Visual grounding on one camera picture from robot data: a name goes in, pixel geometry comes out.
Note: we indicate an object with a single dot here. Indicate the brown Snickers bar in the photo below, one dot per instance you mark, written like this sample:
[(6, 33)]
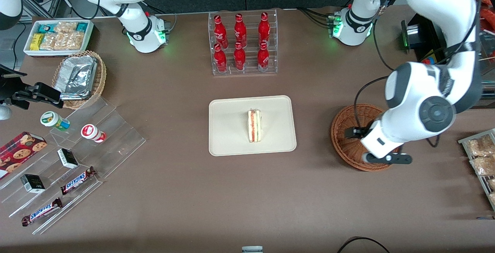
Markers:
[(41, 212), (77, 180)]

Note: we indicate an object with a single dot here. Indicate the green lid yogurt cup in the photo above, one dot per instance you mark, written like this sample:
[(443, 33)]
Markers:
[(52, 119)]

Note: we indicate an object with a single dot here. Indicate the red plaid cookie box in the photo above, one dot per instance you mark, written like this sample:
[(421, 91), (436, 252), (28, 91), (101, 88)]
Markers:
[(19, 153)]

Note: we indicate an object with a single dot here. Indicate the small black white box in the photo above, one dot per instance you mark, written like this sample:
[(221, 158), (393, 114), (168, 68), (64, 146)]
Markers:
[(67, 158), (33, 183)]

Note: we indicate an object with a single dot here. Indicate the red cola bottle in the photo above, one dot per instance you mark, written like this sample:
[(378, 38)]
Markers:
[(263, 58), (240, 31), (220, 60), (264, 30), (239, 58), (220, 32)]

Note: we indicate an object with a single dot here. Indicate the round brown wicker basket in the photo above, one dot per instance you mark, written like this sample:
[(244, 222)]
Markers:
[(342, 146)]

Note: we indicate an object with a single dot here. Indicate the clear acrylic stepped display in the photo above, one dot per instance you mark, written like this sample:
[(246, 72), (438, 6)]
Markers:
[(116, 144)]

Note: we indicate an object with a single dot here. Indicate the yellow snack packet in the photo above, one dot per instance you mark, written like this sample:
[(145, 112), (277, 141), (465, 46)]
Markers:
[(36, 42)]

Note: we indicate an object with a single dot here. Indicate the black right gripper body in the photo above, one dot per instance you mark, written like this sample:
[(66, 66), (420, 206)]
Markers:
[(8, 86)]

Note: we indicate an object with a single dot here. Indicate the light tan wicker basket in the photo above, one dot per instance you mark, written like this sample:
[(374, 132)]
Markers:
[(100, 79)]

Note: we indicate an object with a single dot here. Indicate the clear acrylic bottle rack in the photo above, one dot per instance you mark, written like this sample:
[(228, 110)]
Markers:
[(249, 69)]

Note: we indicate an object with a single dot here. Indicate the beige plastic tray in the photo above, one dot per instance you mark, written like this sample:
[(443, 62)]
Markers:
[(228, 129)]

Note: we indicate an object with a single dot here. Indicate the triangular sandwich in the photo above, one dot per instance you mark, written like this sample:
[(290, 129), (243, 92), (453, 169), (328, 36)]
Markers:
[(255, 126)]

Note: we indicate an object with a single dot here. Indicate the tray of packaged crackers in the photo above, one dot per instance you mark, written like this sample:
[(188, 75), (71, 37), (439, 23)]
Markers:
[(481, 183)]

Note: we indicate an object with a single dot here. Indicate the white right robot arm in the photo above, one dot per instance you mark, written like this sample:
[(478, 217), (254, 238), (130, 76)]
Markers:
[(140, 36)]

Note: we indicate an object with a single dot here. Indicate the white rectangular snack bin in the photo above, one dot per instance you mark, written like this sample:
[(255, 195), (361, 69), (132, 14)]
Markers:
[(29, 52)]

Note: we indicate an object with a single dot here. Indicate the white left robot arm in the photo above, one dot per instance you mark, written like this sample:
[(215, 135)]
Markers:
[(421, 102)]

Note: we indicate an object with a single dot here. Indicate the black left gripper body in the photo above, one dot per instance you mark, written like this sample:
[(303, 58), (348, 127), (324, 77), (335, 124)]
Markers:
[(358, 132)]

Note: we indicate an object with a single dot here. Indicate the small grey white object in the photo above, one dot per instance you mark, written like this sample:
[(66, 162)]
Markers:
[(252, 249)]

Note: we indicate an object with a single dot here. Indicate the red lid yogurt cup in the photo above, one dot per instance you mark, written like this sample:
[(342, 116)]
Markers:
[(91, 132)]

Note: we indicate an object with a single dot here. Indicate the teal snack packet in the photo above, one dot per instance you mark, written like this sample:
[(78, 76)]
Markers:
[(82, 27), (45, 28)]

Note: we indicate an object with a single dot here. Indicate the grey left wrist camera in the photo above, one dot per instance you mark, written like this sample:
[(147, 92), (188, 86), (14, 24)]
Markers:
[(386, 158)]

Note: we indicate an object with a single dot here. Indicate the black box appliance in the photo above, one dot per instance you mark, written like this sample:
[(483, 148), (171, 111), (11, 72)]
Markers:
[(429, 38)]

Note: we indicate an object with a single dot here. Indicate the clear rice cracker bag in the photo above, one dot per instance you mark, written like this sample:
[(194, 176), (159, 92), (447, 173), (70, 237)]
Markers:
[(48, 42), (65, 27), (69, 41)]

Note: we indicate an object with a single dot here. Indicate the stacked aluminium foil trays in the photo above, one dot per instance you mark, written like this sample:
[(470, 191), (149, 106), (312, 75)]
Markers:
[(75, 77)]

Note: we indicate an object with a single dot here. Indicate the clear nut snack bag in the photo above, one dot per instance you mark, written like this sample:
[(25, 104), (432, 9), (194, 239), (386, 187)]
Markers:
[(492, 199), (481, 146), (491, 184), (483, 165)]

